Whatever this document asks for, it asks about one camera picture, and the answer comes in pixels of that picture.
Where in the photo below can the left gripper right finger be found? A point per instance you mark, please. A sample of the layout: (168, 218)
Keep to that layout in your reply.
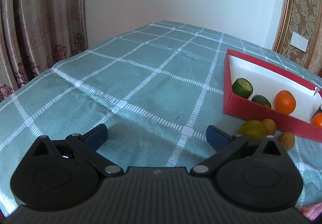
(256, 175)

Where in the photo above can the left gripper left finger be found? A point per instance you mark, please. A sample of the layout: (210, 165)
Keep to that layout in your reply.
(60, 174)

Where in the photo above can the orange mandarin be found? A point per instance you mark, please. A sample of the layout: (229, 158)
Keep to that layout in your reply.
(317, 120)
(285, 102)

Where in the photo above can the brown small round fruit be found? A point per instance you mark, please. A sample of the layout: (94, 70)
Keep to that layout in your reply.
(287, 140)

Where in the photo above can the green round fruit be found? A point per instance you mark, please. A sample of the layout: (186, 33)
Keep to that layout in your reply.
(253, 129)

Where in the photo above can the yellow-brown small fruit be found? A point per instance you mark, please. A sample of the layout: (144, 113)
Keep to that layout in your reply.
(270, 126)

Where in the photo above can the pink towel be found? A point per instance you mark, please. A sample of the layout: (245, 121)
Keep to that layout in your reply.
(311, 212)

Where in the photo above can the green cucumber piece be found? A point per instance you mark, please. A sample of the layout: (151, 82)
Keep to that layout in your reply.
(259, 99)
(242, 87)

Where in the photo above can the red shallow cardboard box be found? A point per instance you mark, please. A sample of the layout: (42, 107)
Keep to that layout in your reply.
(267, 80)

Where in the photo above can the teal checked bedsheet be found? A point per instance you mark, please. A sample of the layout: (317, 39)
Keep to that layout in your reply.
(156, 88)

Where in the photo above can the floral beige curtain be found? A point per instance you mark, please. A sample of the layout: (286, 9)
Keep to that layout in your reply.
(35, 35)

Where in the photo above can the white wall switch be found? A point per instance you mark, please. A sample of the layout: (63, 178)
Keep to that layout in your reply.
(299, 42)

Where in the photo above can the gold wall frame moulding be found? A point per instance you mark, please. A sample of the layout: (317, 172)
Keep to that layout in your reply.
(304, 18)

